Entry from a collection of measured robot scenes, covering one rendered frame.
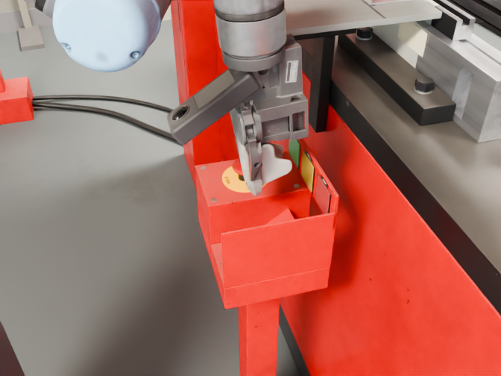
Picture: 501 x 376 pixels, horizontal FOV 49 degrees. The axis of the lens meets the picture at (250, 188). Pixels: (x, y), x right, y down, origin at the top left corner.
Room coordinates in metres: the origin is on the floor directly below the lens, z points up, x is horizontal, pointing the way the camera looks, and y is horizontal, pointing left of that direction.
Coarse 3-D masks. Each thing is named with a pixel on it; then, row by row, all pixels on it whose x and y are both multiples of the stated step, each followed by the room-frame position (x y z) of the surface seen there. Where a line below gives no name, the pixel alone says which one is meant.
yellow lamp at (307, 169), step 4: (304, 152) 0.67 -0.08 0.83; (304, 156) 0.67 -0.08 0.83; (304, 160) 0.66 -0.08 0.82; (308, 160) 0.65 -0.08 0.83; (304, 164) 0.66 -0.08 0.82; (308, 164) 0.65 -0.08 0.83; (304, 168) 0.66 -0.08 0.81; (308, 168) 0.65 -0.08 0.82; (312, 168) 0.63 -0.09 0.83; (304, 172) 0.66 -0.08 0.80; (308, 172) 0.65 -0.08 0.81; (312, 172) 0.63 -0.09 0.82; (304, 176) 0.66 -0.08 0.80; (308, 176) 0.65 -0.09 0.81; (312, 176) 0.63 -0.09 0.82; (304, 180) 0.66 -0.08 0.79; (308, 180) 0.64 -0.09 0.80; (312, 180) 0.63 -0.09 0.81; (308, 184) 0.64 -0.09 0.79
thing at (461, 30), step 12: (432, 0) 0.85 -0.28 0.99; (444, 0) 0.83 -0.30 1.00; (444, 12) 0.79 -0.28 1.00; (456, 12) 0.79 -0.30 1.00; (432, 24) 0.81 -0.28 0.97; (444, 24) 0.78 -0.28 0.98; (456, 24) 0.75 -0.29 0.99; (468, 24) 0.76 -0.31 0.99; (456, 36) 0.76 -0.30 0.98; (468, 36) 0.76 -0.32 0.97
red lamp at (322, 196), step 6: (318, 180) 0.61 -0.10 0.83; (318, 186) 0.61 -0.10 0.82; (324, 186) 0.59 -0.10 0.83; (318, 192) 0.60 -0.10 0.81; (324, 192) 0.59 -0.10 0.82; (318, 198) 0.60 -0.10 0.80; (324, 198) 0.58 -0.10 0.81; (318, 204) 0.60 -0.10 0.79; (324, 204) 0.58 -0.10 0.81; (324, 210) 0.58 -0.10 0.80
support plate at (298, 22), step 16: (288, 0) 0.83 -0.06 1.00; (304, 0) 0.83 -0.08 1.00; (320, 0) 0.83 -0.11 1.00; (336, 0) 0.83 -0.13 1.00; (352, 0) 0.83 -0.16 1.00; (416, 0) 0.83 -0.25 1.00; (288, 16) 0.77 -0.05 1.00; (304, 16) 0.77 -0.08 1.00; (320, 16) 0.77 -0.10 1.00; (336, 16) 0.77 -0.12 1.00; (352, 16) 0.77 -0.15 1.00; (368, 16) 0.77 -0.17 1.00; (400, 16) 0.77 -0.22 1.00; (416, 16) 0.78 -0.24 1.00; (432, 16) 0.78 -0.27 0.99; (288, 32) 0.72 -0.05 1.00; (304, 32) 0.73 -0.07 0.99; (320, 32) 0.73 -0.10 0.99
